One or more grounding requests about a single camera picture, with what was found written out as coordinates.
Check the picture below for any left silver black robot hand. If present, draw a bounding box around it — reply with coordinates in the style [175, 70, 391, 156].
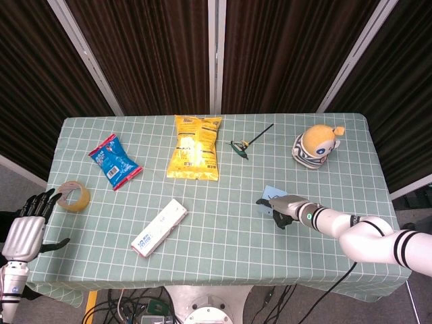
[1, 188, 71, 263]

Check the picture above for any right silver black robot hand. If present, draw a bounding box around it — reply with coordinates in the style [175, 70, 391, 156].
[255, 194, 310, 230]

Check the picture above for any light blue numbered cube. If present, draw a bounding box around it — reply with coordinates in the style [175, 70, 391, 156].
[261, 184, 289, 217]

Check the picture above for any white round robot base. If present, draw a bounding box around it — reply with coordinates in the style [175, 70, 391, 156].
[164, 286, 253, 324]

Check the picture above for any clear brown tape roll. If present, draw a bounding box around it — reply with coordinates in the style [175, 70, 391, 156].
[55, 180, 91, 213]

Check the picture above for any yellow striped plush toy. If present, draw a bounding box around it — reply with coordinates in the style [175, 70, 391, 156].
[292, 124, 346, 169]

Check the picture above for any green checked tablecloth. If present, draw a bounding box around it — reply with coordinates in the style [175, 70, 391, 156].
[26, 113, 412, 308]

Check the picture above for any yellow floor tape strip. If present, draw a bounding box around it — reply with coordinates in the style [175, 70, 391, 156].
[83, 290, 99, 324]

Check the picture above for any yellow chips bag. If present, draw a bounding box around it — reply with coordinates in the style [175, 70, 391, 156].
[165, 115, 223, 182]

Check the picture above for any blue red snack packet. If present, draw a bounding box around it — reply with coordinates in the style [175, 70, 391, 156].
[88, 133, 144, 192]

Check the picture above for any white long carton box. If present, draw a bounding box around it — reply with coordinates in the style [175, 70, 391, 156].
[130, 198, 188, 259]

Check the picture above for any green circuit board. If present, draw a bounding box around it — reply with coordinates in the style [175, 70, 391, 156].
[147, 300, 169, 315]

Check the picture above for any grey electronics box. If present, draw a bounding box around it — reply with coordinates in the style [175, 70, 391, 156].
[139, 315, 176, 324]

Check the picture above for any green handled hex key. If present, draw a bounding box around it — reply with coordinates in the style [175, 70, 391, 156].
[225, 123, 275, 161]

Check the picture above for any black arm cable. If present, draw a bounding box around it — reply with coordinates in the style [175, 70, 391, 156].
[258, 221, 385, 324]

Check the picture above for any black cable with green light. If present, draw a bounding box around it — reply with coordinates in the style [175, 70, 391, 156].
[259, 286, 276, 324]

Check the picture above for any white floor cable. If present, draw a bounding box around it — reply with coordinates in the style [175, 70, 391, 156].
[117, 289, 128, 323]

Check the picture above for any white metal partition post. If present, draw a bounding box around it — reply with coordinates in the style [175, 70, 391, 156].
[207, 0, 227, 114]
[46, 0, 124, 117]
[316, 0, 400, 114]

